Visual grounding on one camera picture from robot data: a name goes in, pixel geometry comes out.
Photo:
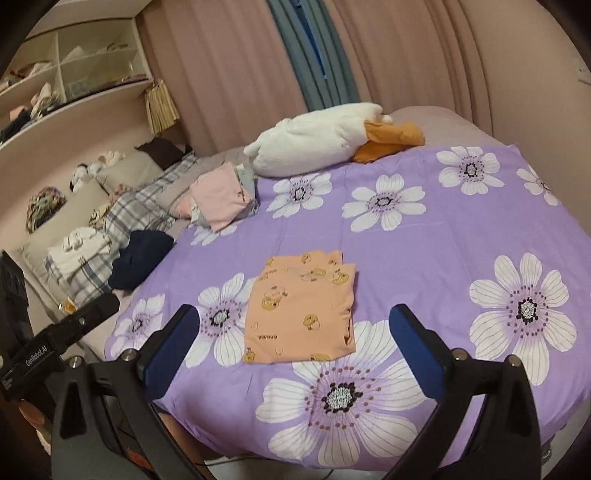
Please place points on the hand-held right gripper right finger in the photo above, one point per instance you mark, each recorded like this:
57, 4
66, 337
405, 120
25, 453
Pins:
418, 360

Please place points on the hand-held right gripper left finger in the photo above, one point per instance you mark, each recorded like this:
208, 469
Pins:
171, 355

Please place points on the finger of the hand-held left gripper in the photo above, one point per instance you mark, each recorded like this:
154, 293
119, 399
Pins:
87, 316

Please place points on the orange printed shirt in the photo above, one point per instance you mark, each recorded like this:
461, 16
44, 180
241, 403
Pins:
295, 304

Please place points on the white clothes pile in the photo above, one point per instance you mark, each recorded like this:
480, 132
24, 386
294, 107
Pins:
74, 249

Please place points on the dark clothes pile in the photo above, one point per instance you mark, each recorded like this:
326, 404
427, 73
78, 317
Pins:
16, 124

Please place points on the mixed light clothes pile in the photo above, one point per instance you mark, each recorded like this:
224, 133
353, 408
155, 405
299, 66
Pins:
46, 97

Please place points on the navy dark cloth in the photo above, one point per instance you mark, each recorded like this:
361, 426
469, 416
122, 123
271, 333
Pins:
143, 258

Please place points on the patterned plush toy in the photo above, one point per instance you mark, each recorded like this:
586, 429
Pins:
99, 217

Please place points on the beige headboard cushion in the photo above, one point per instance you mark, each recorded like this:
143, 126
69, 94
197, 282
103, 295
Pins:
69, 207
134, 168

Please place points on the colourful knitted bundle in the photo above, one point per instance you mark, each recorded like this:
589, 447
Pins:
46, 207

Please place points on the purple floral blanket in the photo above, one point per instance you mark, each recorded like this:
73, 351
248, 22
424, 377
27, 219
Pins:
415, 240

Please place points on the black and white plush toy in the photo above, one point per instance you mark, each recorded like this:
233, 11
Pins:
81, 177

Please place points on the beige plush toy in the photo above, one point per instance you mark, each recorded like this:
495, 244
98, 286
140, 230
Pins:
108, 159

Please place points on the pink folded garment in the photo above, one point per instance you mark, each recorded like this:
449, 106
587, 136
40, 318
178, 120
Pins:
217, 194

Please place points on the dark brown cloth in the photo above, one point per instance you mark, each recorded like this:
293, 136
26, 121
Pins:
159, 150

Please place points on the grey folded garment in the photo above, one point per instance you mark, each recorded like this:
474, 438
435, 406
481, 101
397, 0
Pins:
247, 180

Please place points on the pleated straw fan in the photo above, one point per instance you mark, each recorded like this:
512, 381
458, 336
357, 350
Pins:
161, 108

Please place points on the white duck plush toy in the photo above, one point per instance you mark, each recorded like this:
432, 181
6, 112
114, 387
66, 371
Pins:
314, 138

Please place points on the white compartment cabinet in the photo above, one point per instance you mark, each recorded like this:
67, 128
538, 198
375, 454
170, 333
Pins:
101, 60

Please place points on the pink curtain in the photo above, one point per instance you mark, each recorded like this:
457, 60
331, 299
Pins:
221, 69
406, 55

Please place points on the teal curtain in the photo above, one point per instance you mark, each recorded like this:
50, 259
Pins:
304, 55

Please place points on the white wall shelf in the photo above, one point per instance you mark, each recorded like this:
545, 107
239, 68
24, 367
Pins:
92, 106

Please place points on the white wall socket strip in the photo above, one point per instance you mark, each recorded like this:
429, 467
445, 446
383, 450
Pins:
582, 73

